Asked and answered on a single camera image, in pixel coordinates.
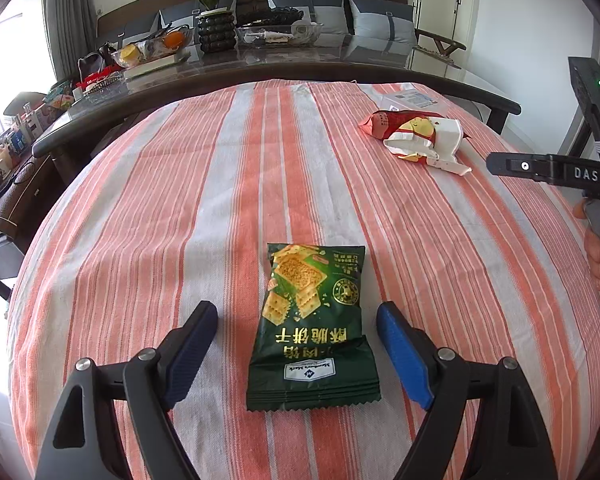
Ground grey blue pillow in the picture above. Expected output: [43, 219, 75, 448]
[264, 0, 349, 36]
[158, 0, 240, 29]
[347, 0, 415, 44]

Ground black handbag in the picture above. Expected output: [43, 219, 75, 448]
[77, 50, 118, 78]

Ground dark brown sofa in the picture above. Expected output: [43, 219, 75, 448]
[97, 0, 467, 57]

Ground grey curtain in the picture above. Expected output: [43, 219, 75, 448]
[45, 0, 99, 86]

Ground green cracker packet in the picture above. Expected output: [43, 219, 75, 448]
[246, 242, 382, 412]

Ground pale hardcover book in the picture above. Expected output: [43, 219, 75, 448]
[124, 52, 192, 80]

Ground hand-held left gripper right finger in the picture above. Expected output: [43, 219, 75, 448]
[376, 302, 558, 480]

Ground pile of small clutter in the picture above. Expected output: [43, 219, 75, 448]
[0, 80, 76, 186]

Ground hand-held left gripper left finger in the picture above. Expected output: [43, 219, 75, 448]
[34, 301, 219, 480]

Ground red white yellow wrapper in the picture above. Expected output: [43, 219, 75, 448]
[358, 109, 473, 177]

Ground white flat packet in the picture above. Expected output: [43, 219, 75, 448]
[380, 91, 449, 114]

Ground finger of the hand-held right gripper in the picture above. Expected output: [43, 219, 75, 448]
[485, 152, 551, 181]

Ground black ribbed vase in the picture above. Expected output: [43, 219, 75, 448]
[196, 7, 237, 54]

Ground dark glass dining table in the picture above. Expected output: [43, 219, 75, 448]
[32, 34, 522, 158]

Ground orange white striped tablecloth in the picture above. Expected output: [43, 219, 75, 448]
[7, 79, 600, 480]

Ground clear fruit tray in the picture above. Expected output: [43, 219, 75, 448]
[111, 26, 192, 68]

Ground red flat box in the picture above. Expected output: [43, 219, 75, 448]
[75, 71, 123, 90]

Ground clear plastic tray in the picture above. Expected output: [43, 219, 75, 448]
[236, 24, 325, 47]

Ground black woven basket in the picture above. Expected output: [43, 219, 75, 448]
[237, 7, 301, 26]

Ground dark side cabinet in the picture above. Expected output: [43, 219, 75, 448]
[0, 145, 58, 286]

